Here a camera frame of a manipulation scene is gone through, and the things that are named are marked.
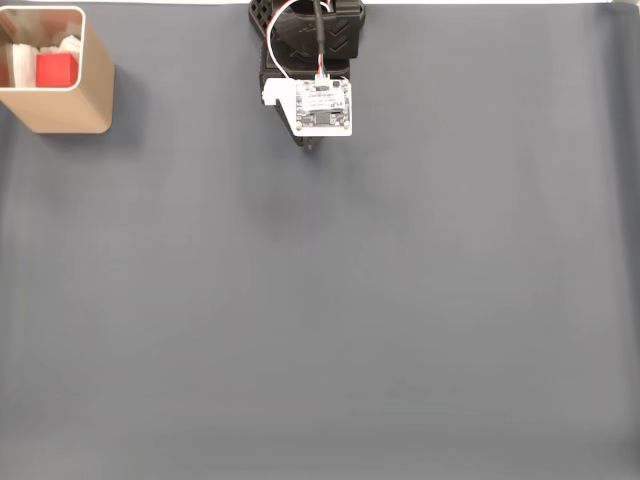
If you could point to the red cube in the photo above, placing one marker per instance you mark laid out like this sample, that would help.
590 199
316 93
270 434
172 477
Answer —
56 70

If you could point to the beige rounded box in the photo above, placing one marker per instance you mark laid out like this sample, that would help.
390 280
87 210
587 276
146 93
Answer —
75 110

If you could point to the grey-blue table mat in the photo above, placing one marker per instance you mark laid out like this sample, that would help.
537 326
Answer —
320 300

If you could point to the white tissue paper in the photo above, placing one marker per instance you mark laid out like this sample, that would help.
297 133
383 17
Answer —
22 62

